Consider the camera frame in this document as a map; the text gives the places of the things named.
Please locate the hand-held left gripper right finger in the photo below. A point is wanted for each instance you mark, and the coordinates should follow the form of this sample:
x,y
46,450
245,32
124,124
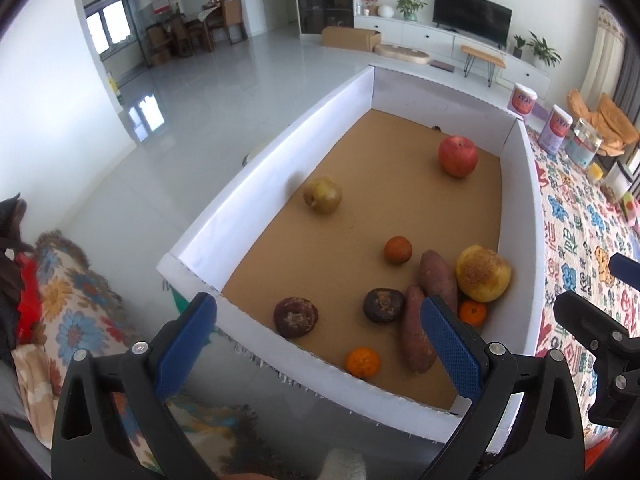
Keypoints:
x,y
452,350

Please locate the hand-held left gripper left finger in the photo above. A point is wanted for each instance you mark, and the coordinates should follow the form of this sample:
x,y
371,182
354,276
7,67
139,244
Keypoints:
x,y
185,345

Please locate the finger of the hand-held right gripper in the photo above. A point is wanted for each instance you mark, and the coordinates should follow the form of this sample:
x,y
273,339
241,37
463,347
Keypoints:
x,y
626,268
615,360

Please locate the dark spotted fruit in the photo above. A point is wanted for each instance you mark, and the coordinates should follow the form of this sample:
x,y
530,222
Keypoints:
x,y
295,316
383,305

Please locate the yellow pear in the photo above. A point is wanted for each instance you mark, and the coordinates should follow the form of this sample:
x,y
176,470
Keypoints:
x,y
483,272

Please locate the bright orange mandarin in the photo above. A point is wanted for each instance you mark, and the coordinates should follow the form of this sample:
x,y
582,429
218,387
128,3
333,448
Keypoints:
x,y
363,362

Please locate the reddish orange mandarin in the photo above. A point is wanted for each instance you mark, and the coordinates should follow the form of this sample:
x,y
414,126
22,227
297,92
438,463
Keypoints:
x,y
398,250

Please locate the white cardboard box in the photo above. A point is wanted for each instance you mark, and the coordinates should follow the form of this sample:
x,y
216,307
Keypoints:
x,y
380,170

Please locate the red apple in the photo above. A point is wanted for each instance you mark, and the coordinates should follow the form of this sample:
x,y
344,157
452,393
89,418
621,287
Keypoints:
x,y
457,156

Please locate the greenish brown kiwi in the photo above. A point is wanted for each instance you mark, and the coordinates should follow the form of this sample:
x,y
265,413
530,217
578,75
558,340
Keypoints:
x,y
322,195

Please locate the small orange mandarin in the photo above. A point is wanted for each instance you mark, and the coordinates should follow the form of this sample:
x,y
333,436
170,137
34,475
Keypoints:
x,y
472,312

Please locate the sweet potato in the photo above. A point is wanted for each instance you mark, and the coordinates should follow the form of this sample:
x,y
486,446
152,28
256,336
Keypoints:
x,y
437,275
415,330

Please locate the pink snack bag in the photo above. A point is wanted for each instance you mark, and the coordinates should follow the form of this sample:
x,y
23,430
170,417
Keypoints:
x,y
631,207

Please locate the printed woven tablecloth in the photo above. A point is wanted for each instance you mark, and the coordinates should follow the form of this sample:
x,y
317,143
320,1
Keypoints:
x,y
575,220

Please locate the clear plastic jar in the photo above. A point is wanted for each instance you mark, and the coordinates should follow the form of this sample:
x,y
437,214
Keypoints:
x,y
619,180

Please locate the small pale yellow object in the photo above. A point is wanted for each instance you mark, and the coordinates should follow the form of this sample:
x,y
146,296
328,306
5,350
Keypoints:
x,y
595,173

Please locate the floral blanket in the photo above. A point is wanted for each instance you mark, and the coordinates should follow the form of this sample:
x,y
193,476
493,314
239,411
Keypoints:
x,y
75,310

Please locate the blue label glass jar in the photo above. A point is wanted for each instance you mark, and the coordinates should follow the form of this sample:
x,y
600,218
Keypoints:
x,y
585,144

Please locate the orange cushioned chair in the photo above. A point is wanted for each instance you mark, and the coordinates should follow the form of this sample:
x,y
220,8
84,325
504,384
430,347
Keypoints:
x,y
600,120

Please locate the pink tin can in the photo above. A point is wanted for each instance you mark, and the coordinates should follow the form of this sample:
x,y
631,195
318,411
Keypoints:
x,y
522,100
557,129

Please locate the white fluffy object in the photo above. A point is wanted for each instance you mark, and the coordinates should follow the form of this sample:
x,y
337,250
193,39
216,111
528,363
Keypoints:
x,y
342,465

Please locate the dark red clothing pile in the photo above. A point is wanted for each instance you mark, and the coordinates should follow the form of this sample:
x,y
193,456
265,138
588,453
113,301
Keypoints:
x,y
15,270

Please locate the grey curtain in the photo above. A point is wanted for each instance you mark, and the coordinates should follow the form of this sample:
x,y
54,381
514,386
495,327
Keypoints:
x,y
631,70

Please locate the cream standing air conditioner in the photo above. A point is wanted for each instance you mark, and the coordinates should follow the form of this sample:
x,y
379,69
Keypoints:
x,y
605,55

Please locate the leafy potted plant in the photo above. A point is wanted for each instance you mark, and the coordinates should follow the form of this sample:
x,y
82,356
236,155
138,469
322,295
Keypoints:
x,y
542,50

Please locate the small potted plant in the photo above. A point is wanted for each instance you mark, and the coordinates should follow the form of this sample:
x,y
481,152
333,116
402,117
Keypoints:
x,y
519,45

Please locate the wooden hairpin leg bench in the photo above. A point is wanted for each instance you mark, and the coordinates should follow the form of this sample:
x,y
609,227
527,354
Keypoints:
x,y
482,53

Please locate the yellow floor sign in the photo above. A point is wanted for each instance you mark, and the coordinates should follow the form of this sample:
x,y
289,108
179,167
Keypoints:
x,y
116,87

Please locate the dark floor mat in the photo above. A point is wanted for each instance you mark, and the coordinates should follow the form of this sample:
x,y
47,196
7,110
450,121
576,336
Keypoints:
x,y
441,65

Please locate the black television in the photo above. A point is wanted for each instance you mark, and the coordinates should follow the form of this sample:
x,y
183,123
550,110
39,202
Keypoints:
x,y
472,12

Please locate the round wooden board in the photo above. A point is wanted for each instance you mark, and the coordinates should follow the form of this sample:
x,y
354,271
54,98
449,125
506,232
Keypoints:
x,y
402,52

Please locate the white television cabinet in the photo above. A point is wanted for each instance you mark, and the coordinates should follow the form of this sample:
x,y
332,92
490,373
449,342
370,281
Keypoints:
x,y
430,32

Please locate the wooden dining table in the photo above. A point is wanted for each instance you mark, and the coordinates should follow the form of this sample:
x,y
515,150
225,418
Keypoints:
x,y
200,20

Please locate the brown cardboard box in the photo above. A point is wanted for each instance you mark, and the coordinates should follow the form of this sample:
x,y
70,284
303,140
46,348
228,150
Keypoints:
x,y
350,38

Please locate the balcony glass door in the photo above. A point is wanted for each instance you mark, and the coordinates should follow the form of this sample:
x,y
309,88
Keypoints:
x,y
107,25

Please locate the wooden dining chair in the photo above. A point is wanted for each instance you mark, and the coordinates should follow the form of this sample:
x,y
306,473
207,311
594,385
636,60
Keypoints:
x,y
233,17

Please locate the green pot plant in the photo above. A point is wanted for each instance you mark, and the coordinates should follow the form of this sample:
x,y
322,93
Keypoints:
x,y
411,6

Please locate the white round vase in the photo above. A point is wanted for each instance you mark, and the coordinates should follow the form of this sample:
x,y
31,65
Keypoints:
x,y
386,11

